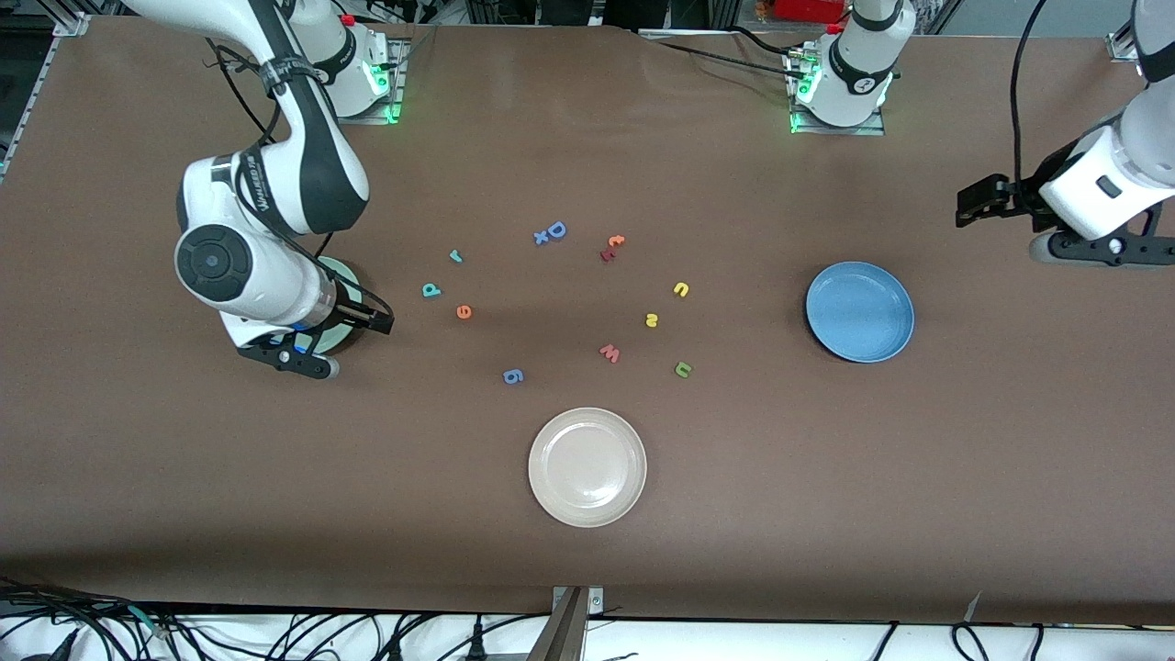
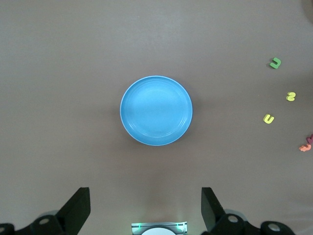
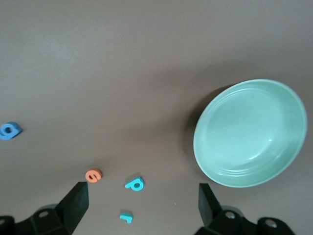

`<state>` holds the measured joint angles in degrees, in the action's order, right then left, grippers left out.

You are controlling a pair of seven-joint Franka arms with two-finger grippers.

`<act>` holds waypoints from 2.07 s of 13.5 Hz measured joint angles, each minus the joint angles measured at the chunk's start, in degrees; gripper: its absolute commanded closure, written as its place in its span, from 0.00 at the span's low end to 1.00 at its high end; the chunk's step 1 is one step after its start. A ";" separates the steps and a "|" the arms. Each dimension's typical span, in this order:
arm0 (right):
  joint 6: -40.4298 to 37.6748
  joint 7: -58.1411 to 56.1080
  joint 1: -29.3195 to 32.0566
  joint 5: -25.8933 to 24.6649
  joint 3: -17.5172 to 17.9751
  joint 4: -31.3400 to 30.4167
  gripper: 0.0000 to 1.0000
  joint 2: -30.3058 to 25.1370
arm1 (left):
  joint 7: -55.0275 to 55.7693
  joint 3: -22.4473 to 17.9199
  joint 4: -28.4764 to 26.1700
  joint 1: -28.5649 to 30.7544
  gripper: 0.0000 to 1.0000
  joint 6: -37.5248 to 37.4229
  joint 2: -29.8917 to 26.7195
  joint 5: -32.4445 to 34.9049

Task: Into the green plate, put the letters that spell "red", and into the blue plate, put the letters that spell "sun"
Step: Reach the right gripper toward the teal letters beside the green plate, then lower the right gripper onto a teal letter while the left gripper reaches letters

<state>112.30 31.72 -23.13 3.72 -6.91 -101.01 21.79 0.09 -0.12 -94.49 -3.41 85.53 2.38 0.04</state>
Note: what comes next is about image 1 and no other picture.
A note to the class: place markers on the blue foam letter D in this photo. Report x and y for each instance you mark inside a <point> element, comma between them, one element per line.
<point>563,230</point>

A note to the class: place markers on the blue plate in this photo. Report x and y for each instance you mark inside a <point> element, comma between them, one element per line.
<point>860,312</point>

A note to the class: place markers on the aluminium frame structure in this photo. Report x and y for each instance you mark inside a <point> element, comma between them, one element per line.
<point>725,11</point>

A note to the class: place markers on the blue foam letter g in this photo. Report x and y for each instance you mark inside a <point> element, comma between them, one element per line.
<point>513,376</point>

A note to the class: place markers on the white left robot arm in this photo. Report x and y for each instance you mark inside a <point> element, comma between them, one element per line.
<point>1102,184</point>

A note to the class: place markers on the brown table cover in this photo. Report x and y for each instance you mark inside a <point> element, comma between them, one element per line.
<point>275,505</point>

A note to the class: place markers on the beige plate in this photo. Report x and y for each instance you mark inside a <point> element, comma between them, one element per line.
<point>587,467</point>

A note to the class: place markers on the aluminium table bracket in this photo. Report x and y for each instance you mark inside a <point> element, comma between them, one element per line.
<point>569,633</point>

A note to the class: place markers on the red foam letter w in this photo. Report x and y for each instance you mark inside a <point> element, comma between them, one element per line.
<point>610,354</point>

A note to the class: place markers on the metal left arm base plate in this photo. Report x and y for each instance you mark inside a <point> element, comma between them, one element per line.
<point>872,130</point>

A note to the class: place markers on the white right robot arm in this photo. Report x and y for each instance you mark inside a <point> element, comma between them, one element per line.
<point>303,193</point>

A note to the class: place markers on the red box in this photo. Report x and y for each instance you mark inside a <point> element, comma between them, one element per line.
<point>808,9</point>

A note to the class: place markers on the aluminium corner rail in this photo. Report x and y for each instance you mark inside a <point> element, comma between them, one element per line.
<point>72,25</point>
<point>1120,46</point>

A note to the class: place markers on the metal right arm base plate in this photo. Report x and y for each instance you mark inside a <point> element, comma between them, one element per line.
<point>400,64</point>

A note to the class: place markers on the green plate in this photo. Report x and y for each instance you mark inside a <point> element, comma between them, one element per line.
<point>338,341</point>

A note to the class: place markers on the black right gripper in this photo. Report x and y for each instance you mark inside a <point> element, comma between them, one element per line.
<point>352,310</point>

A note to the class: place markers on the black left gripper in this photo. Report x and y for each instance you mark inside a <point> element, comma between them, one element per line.
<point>1019,196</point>

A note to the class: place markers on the black power plug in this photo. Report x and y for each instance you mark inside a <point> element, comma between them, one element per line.
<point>475,643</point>

